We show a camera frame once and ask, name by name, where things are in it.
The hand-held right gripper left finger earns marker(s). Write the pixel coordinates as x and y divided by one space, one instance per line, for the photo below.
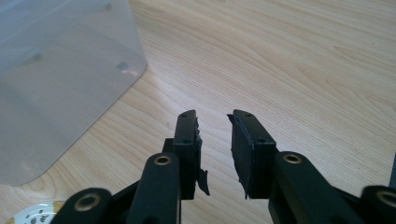
186 155

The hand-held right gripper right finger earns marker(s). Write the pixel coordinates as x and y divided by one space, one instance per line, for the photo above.
252 161

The clear plastic storage box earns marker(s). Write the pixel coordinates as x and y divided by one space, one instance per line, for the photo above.
56 93

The round gold tin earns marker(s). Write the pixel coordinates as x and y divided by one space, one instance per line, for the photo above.
31 214

